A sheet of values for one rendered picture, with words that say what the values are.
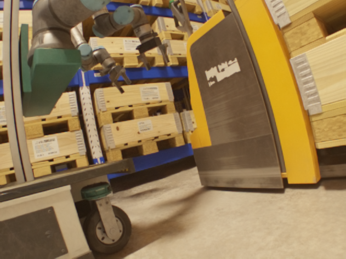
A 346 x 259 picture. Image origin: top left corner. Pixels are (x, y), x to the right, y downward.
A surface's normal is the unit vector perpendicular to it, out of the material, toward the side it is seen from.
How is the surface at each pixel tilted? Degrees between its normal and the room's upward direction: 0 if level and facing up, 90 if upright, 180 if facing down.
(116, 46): 90
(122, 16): 114
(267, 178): 90
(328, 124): 90
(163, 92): 90
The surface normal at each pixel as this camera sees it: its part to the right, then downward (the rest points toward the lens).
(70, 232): 0.68, -0.22
